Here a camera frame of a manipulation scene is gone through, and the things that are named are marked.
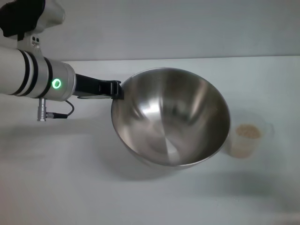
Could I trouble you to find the white rice grains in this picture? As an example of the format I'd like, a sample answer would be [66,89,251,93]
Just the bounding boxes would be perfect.
[231,123,262,158]

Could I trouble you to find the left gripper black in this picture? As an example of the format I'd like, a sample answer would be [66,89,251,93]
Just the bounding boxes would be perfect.
[75,73,124,101]

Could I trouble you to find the stainless steel mixing bowl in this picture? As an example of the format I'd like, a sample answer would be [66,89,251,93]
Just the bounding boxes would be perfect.
[110,67,232,180]

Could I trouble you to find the black cable with silver plug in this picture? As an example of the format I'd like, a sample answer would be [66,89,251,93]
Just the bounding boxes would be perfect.
[37,97,75,122]

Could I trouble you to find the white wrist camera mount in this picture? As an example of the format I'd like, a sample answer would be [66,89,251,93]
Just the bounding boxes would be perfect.
[17,32,43,58]

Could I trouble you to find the clear plastic measuring cup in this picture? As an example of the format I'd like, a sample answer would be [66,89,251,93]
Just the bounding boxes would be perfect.
[222,117,275,159]

